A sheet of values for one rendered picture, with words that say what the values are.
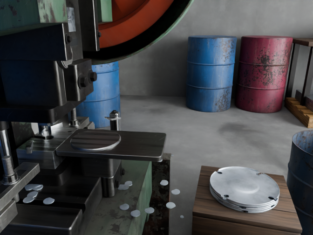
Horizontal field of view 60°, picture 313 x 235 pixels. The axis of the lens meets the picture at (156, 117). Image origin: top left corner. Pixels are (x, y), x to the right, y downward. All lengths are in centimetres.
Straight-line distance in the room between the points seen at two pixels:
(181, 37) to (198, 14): 36
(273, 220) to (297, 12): 327
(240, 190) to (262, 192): 9
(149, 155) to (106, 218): 17
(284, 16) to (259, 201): 316
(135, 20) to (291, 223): 92
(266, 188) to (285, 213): 12
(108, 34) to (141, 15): 13
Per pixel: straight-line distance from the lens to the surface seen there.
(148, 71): 401
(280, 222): 119
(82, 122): 90
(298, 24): 413
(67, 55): 56
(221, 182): 127
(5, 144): 71
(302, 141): 175
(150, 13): 94
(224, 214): 116
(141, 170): 82
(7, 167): 62
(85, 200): 62
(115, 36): 97
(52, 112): 61
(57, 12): 52
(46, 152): 68
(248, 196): 121
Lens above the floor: 106
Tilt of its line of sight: 20 degrees down
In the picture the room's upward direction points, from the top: straight up
